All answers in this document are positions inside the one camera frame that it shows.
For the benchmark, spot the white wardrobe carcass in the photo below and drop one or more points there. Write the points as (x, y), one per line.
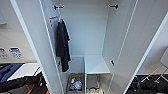
(86, 30)

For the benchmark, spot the white inner shelf unit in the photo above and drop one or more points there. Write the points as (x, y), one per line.
(96, 65)

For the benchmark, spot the black t-shirt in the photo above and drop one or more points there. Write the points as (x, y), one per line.
(62, 45)

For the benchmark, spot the dark door hinge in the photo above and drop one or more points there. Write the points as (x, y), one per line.
(112, 62)
(59, 63)

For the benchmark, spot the white clothes hanger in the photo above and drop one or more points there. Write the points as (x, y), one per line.
(60, 15)

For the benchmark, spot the orange warning sticker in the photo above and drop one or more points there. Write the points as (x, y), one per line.
(53, 17)

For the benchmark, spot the black wardrobe hook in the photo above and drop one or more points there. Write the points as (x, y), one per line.
(56, 7)
(114, 6)

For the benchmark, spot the white folding table top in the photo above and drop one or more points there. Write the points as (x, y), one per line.
(26, 70)

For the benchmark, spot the orange folding stand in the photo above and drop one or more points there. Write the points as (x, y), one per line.
(35, 89)

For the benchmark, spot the white drying rack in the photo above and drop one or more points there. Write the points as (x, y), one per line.
(153, 74)

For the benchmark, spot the blue cloth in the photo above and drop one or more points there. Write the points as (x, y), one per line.
(6, 70)

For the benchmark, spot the blue white wall sign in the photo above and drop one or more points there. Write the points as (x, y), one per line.
(15, 52)

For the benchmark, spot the grey white wall sign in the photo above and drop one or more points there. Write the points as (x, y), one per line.
(2, 53)

